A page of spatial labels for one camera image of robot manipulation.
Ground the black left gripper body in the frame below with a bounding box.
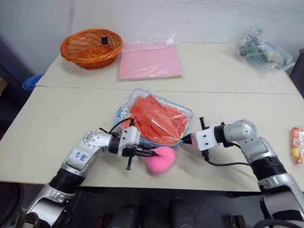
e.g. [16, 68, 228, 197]
[122, 146, 143, 171]

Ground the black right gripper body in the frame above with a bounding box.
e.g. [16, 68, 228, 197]
[186, 116, 207, 145]

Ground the pink fluffy cloth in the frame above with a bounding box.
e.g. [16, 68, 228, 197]
[145, 146, 177, 175]

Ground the clear plastic pouch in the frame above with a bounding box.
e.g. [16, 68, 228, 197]
[111, 88, 194, 151]

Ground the orange cloth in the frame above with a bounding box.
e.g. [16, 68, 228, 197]
[130, 94, 192, 145]

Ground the pink paper stack in plastic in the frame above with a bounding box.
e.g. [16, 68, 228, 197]
[118, 33, 186, 82]

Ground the dark rounded shape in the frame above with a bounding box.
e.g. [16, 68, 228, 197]
[111, 203, 141, 228]

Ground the orange wicker basket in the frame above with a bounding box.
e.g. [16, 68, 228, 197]
[60, 28, 124, 70]

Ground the orange packet in plastic wrap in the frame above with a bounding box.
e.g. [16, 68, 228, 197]
[289, 127, 304, 166]

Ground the clear bag of green parts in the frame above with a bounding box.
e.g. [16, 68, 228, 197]
[234, 27, 295, 73]

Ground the stack of blue bowls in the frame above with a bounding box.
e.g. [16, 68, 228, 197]
[22, 74, 45, 91]

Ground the dark round object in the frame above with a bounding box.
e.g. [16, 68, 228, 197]
[0, 182, 25, 222]

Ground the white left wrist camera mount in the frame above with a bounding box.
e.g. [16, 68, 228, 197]
[118, 126, 141, 158]

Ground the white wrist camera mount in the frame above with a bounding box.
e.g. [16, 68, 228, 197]
[118, 126, 141, 158]
[195, 125, 219, 151]

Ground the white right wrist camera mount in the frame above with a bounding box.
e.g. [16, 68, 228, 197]
[195, 125, 219, 151]

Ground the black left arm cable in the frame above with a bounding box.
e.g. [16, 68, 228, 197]
[99, 117, 135, 136]

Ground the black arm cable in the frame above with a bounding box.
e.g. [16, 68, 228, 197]
[99, 117, 135, 136]
[201, 141, 249, 167]

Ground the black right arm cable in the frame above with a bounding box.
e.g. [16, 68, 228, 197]
[201, 141, 249, 167]

